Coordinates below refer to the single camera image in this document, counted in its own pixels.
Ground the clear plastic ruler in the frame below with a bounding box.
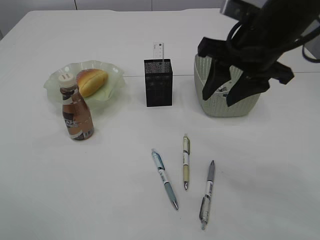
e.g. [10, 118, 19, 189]
[153, 42, 165, 60]

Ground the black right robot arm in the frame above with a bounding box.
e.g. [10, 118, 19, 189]
[197, 0, 320, 106]

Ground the yellow grip pen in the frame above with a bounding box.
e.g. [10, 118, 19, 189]
[182, 133, 190, 191]

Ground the blue grip pen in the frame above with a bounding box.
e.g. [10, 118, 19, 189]
[151, 148, 179, 211]

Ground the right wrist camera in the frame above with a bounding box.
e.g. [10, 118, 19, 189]
[219, 0, 261, 21]

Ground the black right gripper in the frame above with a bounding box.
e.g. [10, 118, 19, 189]
[197, 37, 294, 107]

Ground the sugared bread bun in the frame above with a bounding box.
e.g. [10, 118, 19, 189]
[76, 68, 108, 98]

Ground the green plastic basket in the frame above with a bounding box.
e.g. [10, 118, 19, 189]
[193, 55, 260, 118]

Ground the paper ball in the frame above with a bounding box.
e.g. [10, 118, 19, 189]
[217, 85, 229, 94]

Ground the black mesh pen holder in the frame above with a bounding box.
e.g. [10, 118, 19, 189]
[144, 59, 173, 107]

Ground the brown coffee bottle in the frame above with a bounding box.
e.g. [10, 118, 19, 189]
[58, 73, 94, 141]

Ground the grey white pen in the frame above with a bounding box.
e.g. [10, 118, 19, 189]
[199, 160, 215, 230]

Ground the green wavy glass plate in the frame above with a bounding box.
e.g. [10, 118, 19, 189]
[43, 60, 125, 111]

